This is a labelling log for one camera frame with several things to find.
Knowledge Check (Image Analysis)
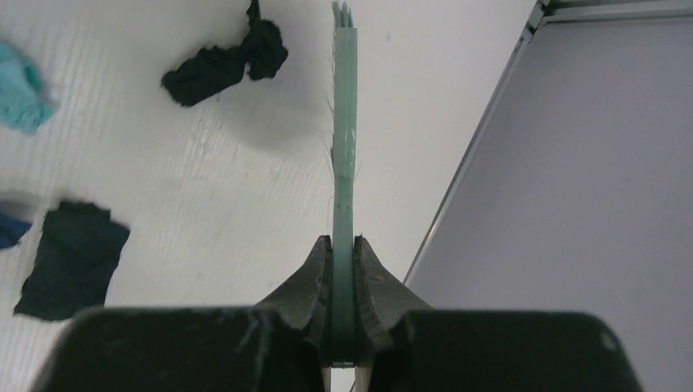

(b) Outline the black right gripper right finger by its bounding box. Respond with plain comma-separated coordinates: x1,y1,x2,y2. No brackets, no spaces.
354,236,641,391

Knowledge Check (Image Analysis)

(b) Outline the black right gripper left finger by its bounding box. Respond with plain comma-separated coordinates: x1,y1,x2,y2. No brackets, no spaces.
31,236,332,391

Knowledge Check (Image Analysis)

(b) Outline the mint green hand brush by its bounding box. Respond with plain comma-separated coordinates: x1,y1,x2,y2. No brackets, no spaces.
331,1,358,368

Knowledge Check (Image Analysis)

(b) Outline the black flat paper scrap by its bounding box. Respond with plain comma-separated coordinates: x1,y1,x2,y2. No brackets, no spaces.
13,200,131,322

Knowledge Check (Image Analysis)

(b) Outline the black twisted paper scrap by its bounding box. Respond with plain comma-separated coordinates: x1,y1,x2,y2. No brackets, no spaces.
161,0,288,107

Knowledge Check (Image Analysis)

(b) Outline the dark blue paper scrap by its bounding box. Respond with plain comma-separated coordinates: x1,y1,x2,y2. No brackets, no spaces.
0,212,32,250

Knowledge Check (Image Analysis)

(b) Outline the light blue paper scrap upper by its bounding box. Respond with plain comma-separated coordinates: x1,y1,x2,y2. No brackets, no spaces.
1,40,55,136

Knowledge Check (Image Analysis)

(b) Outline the aluminium frame rail right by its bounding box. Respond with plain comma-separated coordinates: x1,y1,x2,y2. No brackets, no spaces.
403,0,693,285

